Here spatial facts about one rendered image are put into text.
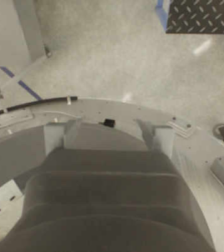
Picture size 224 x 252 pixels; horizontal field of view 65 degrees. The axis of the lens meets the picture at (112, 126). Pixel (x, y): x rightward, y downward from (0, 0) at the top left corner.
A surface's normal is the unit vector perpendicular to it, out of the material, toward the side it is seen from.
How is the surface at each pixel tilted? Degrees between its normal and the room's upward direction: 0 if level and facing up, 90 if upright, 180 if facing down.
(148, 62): 0
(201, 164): 90
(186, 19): 0
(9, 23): 0
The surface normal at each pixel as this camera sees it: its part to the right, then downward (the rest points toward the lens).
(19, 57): -0.12, 0.64
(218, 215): -0.03, -0.77
